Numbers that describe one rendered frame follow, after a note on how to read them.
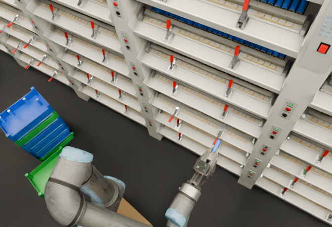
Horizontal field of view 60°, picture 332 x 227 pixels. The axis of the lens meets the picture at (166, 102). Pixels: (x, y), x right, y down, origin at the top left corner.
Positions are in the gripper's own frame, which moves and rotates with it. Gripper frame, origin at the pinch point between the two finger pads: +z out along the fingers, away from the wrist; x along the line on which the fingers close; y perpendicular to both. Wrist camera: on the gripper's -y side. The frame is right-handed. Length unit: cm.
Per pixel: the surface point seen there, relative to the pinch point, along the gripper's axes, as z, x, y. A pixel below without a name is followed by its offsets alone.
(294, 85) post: 13, -18, 54
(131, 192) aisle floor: -31, 41, -64
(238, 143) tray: 13.6, -8.0, -9.5
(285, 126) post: 12.9, -22.4, 28.6
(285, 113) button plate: 12.7, -19.9, 37.2
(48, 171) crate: -51, 101, -63
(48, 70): 11, 152, -49
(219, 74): 19.1, 9.2, 33.8
